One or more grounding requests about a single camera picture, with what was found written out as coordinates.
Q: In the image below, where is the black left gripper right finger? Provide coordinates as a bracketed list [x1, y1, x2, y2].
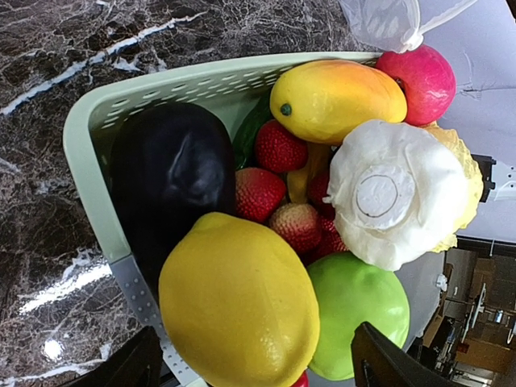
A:
[351, 322, 460, 387]

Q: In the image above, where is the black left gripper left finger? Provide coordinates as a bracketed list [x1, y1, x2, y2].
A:
[61, 327, 163, 387]

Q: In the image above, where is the clear dotted zip top bag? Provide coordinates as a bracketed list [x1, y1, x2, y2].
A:
[339, 0, 476, 53]

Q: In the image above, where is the green toy apple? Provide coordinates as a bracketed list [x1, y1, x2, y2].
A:
[307, 252, 410, 381]

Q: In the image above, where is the red toy bell pepper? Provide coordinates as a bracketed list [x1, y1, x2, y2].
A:
[292, 371, 310, 387]

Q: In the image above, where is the yellow toy lemon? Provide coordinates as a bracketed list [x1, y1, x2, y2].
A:
[158, 212, 320, 386]

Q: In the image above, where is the toy lychee fruit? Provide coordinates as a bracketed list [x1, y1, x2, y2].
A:
[269, 203, 322, 254]

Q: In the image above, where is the toy napa cabbage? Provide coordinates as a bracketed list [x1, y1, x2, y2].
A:
[324, 119, 484, 271]

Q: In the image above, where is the dark purple toy eggplant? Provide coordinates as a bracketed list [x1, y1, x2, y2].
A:
[109, 102, 236, 293]

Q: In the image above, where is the orange yellow toy mango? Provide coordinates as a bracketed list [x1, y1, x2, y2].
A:
[269, 59, 408, 145]

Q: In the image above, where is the red toy pomegranate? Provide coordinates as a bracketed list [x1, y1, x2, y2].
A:
[376, 44, 456, 127]

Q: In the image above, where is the pale green plastic basket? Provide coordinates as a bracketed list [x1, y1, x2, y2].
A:
[63, 52, 377, 386]

